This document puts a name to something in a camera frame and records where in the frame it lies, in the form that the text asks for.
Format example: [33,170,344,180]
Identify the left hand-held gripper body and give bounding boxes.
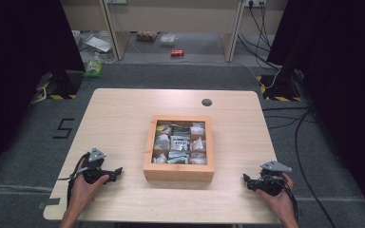
[81,147,119,185]

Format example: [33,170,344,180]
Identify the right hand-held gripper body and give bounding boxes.
[249,160,294,197]

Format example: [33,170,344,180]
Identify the glass-paned wooden box lid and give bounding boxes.
[144,115,216,174]

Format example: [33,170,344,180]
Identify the wooden compartment box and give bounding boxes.
[143,115,216,183]

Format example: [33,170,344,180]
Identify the person's right hand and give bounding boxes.
[255,172,297,220]

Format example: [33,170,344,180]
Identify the person's left hand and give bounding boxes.
[69,158,110,213]

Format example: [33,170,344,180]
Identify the black stand base hazard tape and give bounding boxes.
[36,69,84,101]
[256,73,304,103]

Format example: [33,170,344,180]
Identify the green packet on floor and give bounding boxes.
[83,51,106,79]

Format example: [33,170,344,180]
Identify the black curtain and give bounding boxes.
[266,0,365,224]
[0,0,86,185]

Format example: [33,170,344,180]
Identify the white plastic sheet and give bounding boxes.
[85,34,113,53]

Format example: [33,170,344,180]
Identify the brown egg carton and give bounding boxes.
[135,30,159,43]

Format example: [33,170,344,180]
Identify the clear plastic container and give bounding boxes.
[159,33,178,48]

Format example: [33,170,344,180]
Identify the beige wooden desk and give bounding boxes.
[60,0,249,63]

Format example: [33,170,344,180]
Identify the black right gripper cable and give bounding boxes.
[281,177,300,222]

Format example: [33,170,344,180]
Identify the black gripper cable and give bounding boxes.
[281,177,300,222]
[57,152,91,210]

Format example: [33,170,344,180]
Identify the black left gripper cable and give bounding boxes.
[57,152,91,210]

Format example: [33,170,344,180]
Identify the black floor cable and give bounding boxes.
[261,106,337,228]

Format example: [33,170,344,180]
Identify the white floor cable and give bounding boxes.
[234,61,282,90]

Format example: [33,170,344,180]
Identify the black cables from socket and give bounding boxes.
[237,2,281,70]

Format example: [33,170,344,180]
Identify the white wall socket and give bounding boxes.
[243,0,267,9]

